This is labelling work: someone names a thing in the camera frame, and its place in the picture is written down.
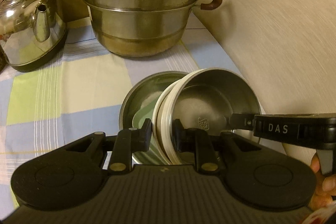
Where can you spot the small steel bowl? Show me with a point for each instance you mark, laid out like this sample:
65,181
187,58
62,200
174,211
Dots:
206,99

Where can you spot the white floral ceramic bowl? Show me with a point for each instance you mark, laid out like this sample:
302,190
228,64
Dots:
156,125

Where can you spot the steel kettle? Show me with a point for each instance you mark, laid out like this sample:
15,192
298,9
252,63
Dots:
32,32

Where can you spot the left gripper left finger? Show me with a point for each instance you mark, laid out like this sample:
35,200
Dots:
127,142

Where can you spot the large steel plate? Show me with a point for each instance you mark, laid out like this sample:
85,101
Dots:
139,104

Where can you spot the checked pastel tablecloth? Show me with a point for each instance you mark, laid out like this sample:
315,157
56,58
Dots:
81,91

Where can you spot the person's right hand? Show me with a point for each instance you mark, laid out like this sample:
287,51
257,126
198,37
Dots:
325,189

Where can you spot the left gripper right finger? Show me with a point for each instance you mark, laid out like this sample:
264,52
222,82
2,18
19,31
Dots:
198,142

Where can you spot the cream plastic bowl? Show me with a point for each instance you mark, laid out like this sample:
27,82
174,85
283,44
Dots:
166,117

